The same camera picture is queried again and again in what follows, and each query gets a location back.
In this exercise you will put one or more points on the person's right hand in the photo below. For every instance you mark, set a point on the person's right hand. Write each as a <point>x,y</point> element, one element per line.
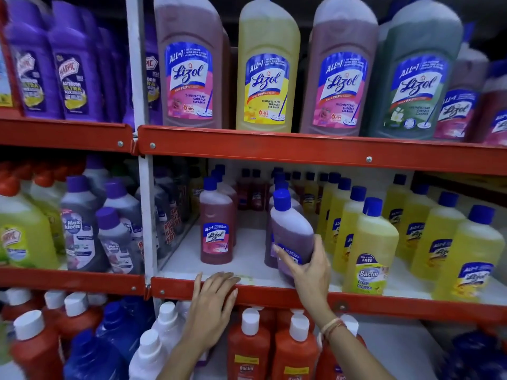
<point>313,280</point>

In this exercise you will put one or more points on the person's left hand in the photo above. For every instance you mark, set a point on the person's left hand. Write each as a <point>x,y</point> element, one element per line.
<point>208,312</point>

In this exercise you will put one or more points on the person's left thumb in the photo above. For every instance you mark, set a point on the person's left thumb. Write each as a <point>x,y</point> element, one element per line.
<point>232,303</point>

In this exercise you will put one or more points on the person's right thumb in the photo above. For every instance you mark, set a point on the person's right thumb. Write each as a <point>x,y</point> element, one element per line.
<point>287,257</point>

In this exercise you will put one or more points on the person's left little finger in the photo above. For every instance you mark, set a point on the person's left little finger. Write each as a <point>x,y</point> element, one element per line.
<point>198,286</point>

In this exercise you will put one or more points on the person's left middle finger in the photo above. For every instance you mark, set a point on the person's left middle finger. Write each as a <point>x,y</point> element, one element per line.
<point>221,285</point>

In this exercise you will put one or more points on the purple cleaner bottle blue cap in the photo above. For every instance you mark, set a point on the purple cleaner bottle blue cap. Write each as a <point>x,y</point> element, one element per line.
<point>270,249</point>
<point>292,229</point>

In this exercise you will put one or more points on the person's left forearm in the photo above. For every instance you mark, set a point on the person's left forearm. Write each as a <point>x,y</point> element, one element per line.
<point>186,364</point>

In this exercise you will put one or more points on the person's right forearm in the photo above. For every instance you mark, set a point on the person's right forearm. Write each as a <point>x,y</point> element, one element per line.
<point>356,360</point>

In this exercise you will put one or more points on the white shelf board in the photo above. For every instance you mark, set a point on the white shelf board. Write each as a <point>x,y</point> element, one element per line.
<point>249,249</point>
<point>396,348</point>

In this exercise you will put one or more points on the white cleaner bottle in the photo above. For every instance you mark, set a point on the white cleaner bottle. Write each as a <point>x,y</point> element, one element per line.
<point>168,324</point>
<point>147,358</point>

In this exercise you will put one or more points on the red bottle white cap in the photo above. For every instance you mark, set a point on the red bottle white cap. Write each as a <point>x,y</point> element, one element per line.
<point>79,316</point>
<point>248,352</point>
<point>295,356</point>
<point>35,352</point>
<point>16,304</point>
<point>326,366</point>
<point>53,306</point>

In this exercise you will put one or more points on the small pink cleaner bottle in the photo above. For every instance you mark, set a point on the small pink cleaner bottle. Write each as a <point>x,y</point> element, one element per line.
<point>216,233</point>
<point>229,191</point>

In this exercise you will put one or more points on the row of small assorted bottles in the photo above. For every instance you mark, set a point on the row of small assorted bottles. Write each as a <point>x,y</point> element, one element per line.
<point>253,189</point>

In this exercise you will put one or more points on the row of dark red-labelled bottles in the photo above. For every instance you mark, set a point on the row of dark red-labelled bottles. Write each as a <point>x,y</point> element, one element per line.
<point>168,217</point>

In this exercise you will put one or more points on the yellow floor cleaner bottle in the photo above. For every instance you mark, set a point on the yellow floor cleaner bottle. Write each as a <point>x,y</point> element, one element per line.
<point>370,253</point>

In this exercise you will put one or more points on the group of grey purple-capped bottles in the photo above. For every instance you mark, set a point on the group of grey purple-capped bottles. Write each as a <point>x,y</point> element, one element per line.
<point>83,233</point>

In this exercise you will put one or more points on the row of yellow cleaner bottles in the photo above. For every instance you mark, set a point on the row of yellow cleaner bottles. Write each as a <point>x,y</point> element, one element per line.
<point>435,241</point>

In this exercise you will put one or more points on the group of green orange-capped bottles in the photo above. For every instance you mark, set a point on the group of green orange-capped bottles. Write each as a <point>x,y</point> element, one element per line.
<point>23,233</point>

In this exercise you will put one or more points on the large yellow cleaner bottle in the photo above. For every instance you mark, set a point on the large yellow cleaner bottle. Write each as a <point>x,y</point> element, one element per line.
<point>267,71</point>

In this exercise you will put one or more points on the large pink cleaner bottle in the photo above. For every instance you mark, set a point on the large pink cleaner bottle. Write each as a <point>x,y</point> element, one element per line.
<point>340,71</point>
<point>190,63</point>

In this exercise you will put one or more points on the group of dark blue bottles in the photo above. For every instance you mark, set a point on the group of dark blue bottles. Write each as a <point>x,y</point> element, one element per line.
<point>475,356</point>

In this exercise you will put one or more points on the large green cleaner bottle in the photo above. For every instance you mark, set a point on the large green cleaner bottle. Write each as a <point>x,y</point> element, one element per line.
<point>416,75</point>

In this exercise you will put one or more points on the medium pink cleaner bottle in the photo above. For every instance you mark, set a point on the medium pink cleaner bottle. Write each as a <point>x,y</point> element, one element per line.
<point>493,114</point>
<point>461,102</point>

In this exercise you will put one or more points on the row of purple bathroom cleaners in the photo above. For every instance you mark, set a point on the row of purple bathroom cleaners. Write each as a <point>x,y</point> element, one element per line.
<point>71,67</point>

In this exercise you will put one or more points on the red cleaner bottle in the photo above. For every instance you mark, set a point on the red cleaner bottle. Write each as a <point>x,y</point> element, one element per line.
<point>6,75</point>

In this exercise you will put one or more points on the orange metal shelf rail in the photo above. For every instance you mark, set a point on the orange metal shelf rail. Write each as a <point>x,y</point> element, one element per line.
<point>317,148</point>
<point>396,306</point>
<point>67,134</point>
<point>71,281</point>

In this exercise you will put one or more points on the white metal shelf post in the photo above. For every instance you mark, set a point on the white metal shelf post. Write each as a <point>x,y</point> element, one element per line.
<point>138,75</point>

